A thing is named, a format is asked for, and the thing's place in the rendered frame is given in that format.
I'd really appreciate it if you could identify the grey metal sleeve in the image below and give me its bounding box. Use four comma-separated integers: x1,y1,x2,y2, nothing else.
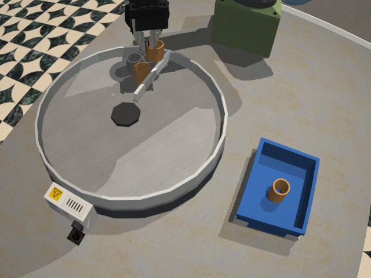
137,47,146,56
142,54,158,70
126,53,142,74

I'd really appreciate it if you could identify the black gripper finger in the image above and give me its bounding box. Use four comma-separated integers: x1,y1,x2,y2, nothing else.
125,4,147,53
148,29,162,48

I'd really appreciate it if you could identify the bronze bushing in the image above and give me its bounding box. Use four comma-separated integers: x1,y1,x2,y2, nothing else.
146,40,164,63
268,178,290,203
134,62,151,84

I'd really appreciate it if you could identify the blue plastic crate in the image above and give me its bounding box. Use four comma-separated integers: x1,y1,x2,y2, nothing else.
232,138,320,242

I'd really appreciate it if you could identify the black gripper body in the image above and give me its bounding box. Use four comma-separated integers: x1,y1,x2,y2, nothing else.
128,0,169,32

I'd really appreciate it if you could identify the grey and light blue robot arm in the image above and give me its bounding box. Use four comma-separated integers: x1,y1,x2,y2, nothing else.
234,0,311,9

